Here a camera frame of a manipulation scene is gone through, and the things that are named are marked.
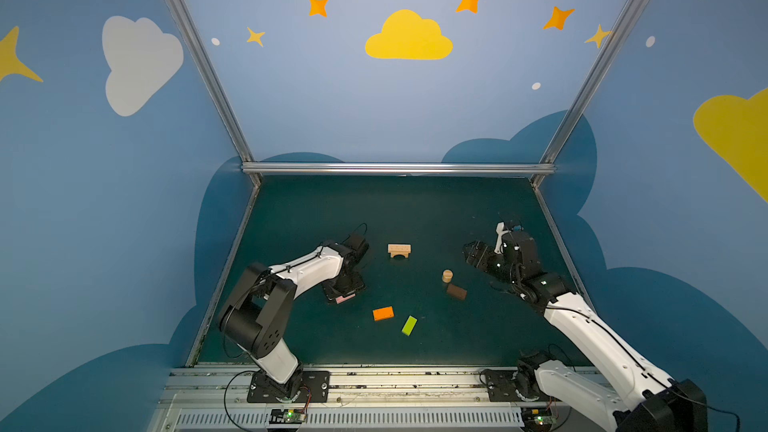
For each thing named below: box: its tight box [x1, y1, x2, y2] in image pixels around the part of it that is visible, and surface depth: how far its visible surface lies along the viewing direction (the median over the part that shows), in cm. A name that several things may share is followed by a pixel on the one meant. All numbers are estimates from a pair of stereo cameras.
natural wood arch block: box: [387, 244, 411, 258], surface depth 98 cm
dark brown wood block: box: [447, 283, 467, 300], surface depth 92 cm
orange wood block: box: [372, 306, 395, 322], surface depth 88 cm
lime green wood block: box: [401, 315, 418, 337], surface depth 86 cm
